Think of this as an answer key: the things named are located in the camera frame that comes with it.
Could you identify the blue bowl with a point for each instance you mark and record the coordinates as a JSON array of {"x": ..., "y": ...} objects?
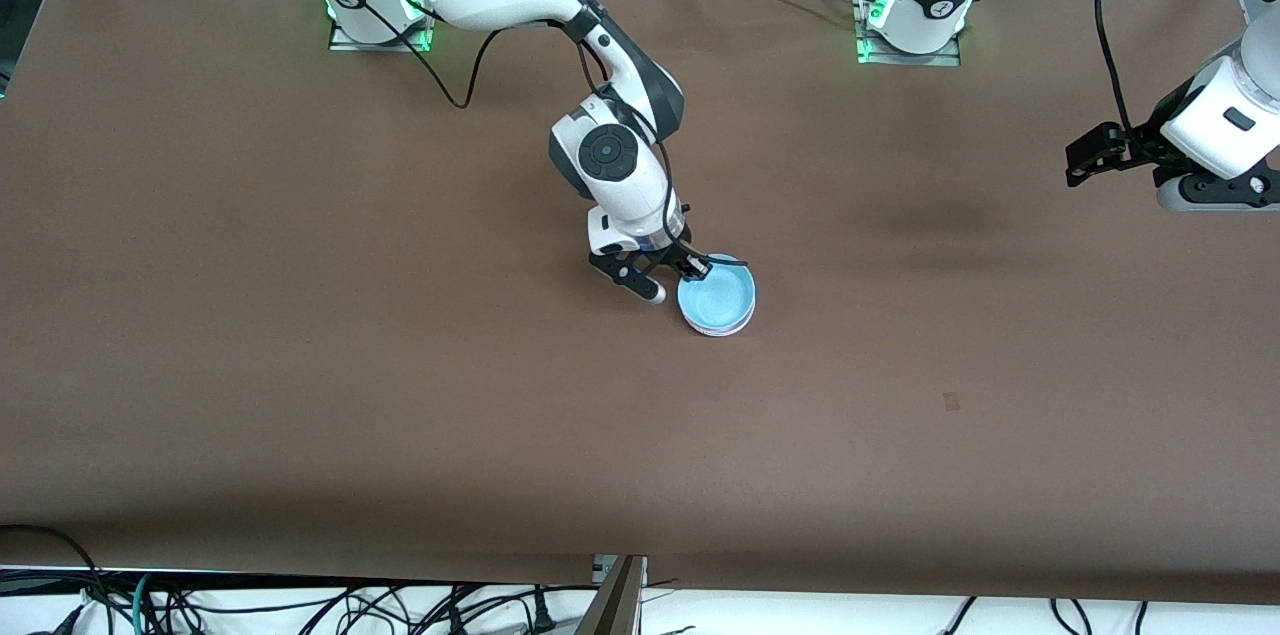
[{"x": 715, "y": 295}]

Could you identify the white bowl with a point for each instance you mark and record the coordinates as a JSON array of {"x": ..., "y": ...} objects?
[{"x": 720, "y": 334}]

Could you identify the brown table cover sheet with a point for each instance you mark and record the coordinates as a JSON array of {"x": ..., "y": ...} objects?
[{"x": 600, "y": 435}]

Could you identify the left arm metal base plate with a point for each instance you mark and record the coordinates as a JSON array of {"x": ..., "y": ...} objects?
[{"x": 910, "y": 61}]

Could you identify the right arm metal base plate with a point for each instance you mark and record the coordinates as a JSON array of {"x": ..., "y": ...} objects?
[{"x": 380, "y": 46}]

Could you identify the aluminium frame beam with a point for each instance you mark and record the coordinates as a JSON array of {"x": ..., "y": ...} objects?
[{"x": 615, "y": 605}]

